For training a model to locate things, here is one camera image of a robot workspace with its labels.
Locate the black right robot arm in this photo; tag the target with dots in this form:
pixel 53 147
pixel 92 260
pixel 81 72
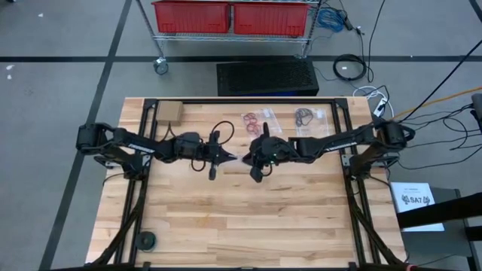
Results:
pixel 339 143

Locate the red plastic bin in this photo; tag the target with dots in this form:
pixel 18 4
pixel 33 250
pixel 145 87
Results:
pixel 271 19
pixel 192 17

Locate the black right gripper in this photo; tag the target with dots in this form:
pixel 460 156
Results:
pixel 273 150

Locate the small cardboard box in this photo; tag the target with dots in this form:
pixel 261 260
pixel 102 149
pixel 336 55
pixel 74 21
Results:
pixel 169 113

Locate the grey stand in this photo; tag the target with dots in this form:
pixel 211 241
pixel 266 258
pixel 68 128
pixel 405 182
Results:
pixel 433 248

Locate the white printed paper sheet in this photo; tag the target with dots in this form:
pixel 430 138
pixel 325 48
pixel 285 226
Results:
pixel 414 211

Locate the black tape roll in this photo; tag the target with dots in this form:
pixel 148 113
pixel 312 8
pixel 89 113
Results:
pixel 145 241

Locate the black perforated metal box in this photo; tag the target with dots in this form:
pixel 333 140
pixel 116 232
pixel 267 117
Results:
pixel 267 77

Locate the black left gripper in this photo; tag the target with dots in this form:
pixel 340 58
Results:
pixel 214 154

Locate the grey device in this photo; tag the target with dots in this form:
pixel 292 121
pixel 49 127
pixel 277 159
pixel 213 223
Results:
pixel 477 109

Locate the cart caster wheel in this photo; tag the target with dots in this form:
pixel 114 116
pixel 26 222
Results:
pixel 161 66

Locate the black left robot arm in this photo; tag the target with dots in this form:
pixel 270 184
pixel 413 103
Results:
pixel 139 147

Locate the white power strip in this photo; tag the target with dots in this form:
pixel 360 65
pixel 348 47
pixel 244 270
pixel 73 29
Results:
pixel 380 107

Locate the black beam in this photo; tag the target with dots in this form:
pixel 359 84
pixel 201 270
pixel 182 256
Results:
pixel 440 211

